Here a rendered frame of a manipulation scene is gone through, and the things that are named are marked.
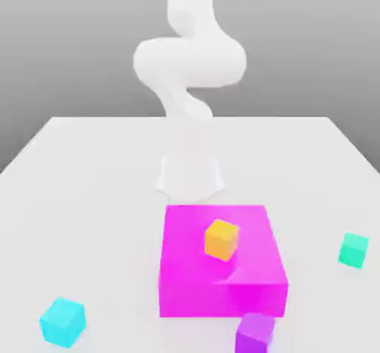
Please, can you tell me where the small purple cube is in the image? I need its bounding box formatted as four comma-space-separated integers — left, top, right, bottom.
235, 313, 276, 353

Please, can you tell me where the small orange cube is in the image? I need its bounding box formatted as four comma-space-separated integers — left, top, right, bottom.
203, 218, 240, 262

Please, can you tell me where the small cyan cube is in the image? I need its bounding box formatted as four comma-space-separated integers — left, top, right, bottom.
39, 297, 88, 349

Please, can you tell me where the large magenta box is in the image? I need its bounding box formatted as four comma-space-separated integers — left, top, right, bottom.
158, 204, 289, 319

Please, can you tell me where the small green cube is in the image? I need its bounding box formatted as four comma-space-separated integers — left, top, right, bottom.
338, 232, 370, 270

